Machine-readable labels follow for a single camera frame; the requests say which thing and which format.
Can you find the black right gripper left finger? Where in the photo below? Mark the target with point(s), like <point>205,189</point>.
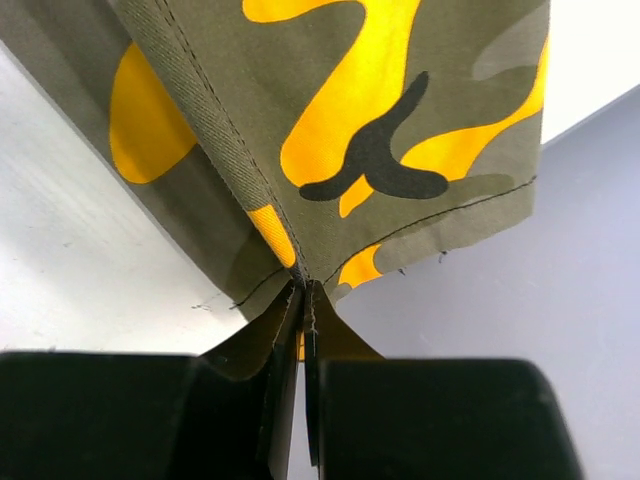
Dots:
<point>249,423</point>

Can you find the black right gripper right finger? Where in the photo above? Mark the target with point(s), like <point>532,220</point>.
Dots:
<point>326,337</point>

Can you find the yellow camouflage trousers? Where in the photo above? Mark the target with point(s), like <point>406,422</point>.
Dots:
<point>330,141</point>

